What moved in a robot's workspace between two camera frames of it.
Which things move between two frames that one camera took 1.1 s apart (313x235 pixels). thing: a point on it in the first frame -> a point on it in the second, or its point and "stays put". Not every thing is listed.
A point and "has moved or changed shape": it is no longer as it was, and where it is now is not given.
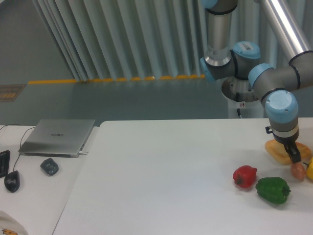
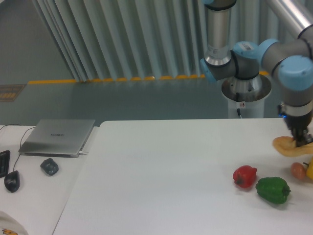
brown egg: [298, 171] stays put
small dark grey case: [50, 166] stays put
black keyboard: [5, 156] stays put
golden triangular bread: [278, 152] has moved or changed shape
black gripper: [291, 148] -> [299, 125]
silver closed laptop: [56, 138] stays put
